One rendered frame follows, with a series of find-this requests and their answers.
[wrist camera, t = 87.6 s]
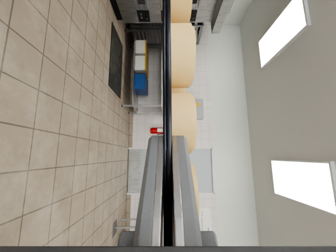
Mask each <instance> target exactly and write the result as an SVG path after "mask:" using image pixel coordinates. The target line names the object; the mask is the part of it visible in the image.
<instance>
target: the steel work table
mask: <svg viewBox="0 0 336 252"><path fill-rule="evenodd" d="M124 31H125V32H134V41H133V46H131V47H130V48H132V49H133V72H132V104H123V105H121V107H133V108H134V109H135V111H136V112H128V114H162V115H163V27H161V29H125V30H124ZM135 32H161V46H148V48H161V104H138V94H137V93H136V91H135V89H134V83H135V74H136V71H135V56H136V54H135V49H136V40H137V37H136V33H135ZM138 107H161V111H162V112H138Z"/></svg>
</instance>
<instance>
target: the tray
mask: <svg viewBox="0 0 336 252"><path fill-rule="evenodd" d="M162 84H163V246H173V216H172V60H171V0H162Z"/></svg>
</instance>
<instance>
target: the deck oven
mask: <svg viewBox="0 0 336 252"><path fill-rule="evenodd" d="M232 2H233V0H192V9H191V17H190V23H211V33H212V34H219V33H220V31H221V28H222V26H223V23H224V21H225V19H226V16H227V14H228V11H229V9H230V7H231V4H232ZM110 3H111V5H112V8H113V11H114V13H115V16H116V19H117V20H123V23H163V0H110Z"/></svg>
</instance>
